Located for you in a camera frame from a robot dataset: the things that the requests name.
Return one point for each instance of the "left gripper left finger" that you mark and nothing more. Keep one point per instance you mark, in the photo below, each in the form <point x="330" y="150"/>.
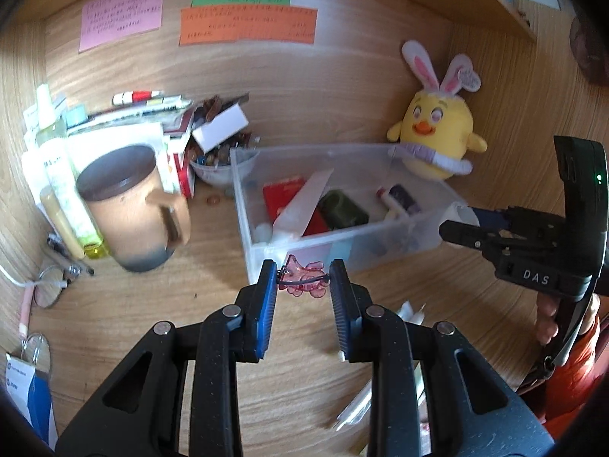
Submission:
<point x="137" y="410"/>

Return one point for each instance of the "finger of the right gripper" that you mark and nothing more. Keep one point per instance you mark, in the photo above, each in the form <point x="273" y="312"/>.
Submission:
<point x="494" y="220"/>
<point x="469" y="236"/>

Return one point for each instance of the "pink paper note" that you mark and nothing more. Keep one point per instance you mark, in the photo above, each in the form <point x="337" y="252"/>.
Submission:
<point x="104" y="21"/>

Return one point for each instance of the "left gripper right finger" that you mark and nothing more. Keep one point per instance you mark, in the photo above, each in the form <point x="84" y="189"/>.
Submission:
<point x="471" y="410"/>

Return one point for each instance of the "yellow chick plush toy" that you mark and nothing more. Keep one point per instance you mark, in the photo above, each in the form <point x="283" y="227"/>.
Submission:
<point x="437" y="130"/>

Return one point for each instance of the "white tape roll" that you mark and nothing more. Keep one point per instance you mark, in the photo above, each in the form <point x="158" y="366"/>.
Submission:
<point x="460" y="213"/>

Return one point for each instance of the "red white marker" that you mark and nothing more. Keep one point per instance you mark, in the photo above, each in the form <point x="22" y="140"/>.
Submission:
<point x="130" y="97"/>

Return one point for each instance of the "orange paper note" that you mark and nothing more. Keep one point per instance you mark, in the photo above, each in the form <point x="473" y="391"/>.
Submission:
<point x="236" y="22"/>

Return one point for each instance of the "round eyeglasses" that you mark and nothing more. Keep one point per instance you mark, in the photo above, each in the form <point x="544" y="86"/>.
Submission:
<point x="44" y="294"/>

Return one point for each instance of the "white cardboard box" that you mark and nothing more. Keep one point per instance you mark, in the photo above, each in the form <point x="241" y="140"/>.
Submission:
<point x="220" y="128"/>

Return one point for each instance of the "pink cream tube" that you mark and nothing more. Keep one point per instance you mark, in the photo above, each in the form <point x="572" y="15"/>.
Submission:
<point x="297" y="214"/>

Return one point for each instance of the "red lip balm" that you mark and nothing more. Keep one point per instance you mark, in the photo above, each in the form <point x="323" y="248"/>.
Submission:
<point x="394" y="210"/>

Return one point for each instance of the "pink bear keychain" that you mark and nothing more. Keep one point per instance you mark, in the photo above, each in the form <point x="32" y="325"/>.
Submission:
<point x="297" y="279"/>

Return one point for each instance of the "red packet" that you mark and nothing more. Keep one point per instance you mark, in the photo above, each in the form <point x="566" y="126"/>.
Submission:
<point x="279" y="194"/>

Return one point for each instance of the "white pink pen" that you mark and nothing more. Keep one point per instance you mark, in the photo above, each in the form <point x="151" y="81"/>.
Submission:
<point x="356" y="409"/>

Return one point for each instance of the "person right hand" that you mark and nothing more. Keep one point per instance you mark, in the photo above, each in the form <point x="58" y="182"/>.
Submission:
<point x="547" y="329"/>

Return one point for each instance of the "clear plastic organizer bin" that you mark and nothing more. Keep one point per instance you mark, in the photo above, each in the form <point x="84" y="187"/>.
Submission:
<point x="360" y="203"/>

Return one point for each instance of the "white bowl of trinkets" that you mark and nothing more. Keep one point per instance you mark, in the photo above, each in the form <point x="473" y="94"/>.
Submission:
<point x="214" y="167"/>

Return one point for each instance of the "brown mug with lid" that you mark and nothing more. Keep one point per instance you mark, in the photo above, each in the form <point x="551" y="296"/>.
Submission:
<point x="142" y="224"/>

